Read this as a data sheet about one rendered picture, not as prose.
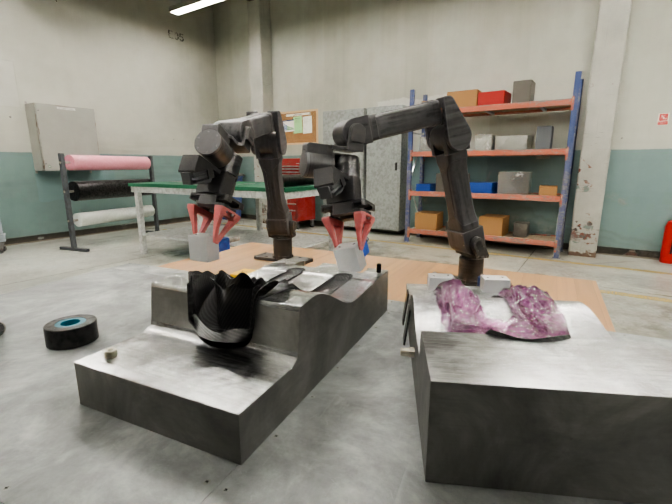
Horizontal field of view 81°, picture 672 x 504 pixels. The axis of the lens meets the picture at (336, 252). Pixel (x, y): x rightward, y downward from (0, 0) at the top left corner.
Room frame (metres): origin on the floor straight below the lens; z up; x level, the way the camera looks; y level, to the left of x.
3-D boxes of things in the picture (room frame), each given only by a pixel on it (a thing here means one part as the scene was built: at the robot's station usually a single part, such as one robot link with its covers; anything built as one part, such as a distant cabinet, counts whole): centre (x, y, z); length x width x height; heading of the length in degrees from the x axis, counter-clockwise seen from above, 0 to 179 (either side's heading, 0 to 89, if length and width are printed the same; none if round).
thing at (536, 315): (0.57, -0.24, 0.90); 0.26 x 0.18 x 0.08; 172
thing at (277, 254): (1.29, 0.18, 0.84); 0.20 x 0.07 x 0.08; 62
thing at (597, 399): (0.56, -0.25, 0.86); 0.50 x 0.26 x 0.11; 172
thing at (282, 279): (0.65, 0.10, 0.92); 0.35 x 0.16 x 0.09; 155
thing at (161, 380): (0.64, 0.11, 0.87); 0.50 x 0.26 x 0.14; 155
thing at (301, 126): (7.65, 0.70, 1.80); 0.90 x 0.03 x 0.60; 57
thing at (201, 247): (0.87, 0.26, 0.94); 0.13 x 0.05 x 0.05; 155
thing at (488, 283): (0.83, -0.33, 0.86); 0.13 x 0.05 x 0.05; 172
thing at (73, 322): (0.66, 0.47, 0.82); 0.08 x 0.08 x 0.04
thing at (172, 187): (4.86, 1.27, 0.51); 2.40 x 1.13 x 1.02; 61
